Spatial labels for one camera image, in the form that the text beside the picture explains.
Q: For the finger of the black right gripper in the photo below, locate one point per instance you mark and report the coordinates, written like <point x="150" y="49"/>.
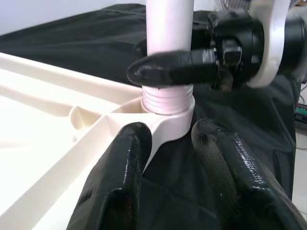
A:
<point x="168" y="69"/>
<point x="142" y="48"/>

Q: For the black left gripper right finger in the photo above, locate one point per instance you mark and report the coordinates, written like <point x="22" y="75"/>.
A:
<point x="235" y="177"/>

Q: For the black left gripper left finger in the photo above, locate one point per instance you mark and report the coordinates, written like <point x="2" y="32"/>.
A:
<point x="120" y="179"/>

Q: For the white plastic table leg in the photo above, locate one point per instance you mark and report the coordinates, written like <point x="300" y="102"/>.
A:
<point x="168" y="28"/>

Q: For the white plastic children table top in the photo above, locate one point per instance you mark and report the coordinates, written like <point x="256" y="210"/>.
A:
<point x="48" y="119"/>

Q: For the black table cloth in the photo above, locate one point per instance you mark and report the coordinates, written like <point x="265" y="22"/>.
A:
<point x="84" y="48"/>

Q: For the dark device with green light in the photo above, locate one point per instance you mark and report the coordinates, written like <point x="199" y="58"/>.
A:
<point x="301" y="113"/>

